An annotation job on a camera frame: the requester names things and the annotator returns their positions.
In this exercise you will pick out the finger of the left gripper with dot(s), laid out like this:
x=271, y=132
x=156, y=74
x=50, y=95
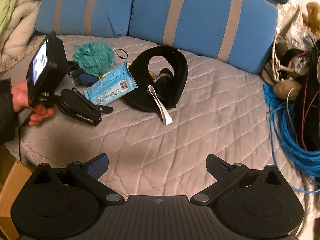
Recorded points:
x=80, y=75
x=99, y=108

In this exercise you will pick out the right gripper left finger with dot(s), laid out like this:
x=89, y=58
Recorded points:
x=86, y=176

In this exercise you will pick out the black left sleeve forearm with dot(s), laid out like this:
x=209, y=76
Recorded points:
x=8, y=117

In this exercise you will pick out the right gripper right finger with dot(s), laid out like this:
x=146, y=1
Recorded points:
x=227, y=178

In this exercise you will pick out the cardboard box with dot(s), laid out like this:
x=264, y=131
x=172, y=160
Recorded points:
x=14, y=175

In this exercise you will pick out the blue wet wipes pack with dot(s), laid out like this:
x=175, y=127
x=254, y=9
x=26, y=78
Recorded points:
x=111, y=86

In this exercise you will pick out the green cloth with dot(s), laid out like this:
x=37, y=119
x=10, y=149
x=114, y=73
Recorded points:
x=7, y=2

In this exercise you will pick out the beige knitted blanket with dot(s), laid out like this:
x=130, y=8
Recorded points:
x=18, y=38

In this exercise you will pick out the blue striped pillow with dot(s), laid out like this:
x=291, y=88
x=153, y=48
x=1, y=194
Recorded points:
x=237, y=32
x=100, y=18

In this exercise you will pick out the right blue striped pillow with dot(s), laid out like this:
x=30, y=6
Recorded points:
x=237, y=32

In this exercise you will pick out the grey quilted bed cover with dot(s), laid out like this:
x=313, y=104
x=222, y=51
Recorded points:
x=222, y=111

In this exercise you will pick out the left blue striped pillow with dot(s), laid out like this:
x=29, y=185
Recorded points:
x=100, y=18

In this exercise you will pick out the cluttered bag pile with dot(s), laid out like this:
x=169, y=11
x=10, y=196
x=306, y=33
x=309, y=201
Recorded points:
x=293, y=72

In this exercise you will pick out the brown teddy bear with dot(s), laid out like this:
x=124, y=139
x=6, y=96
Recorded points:
x=312, y=18

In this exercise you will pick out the black fuzzy neck pillow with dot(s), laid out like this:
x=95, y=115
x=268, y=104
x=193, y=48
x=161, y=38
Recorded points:
x=160, y=93

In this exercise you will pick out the teal mesh bath pouf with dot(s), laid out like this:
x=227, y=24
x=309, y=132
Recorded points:
x=94, y=57

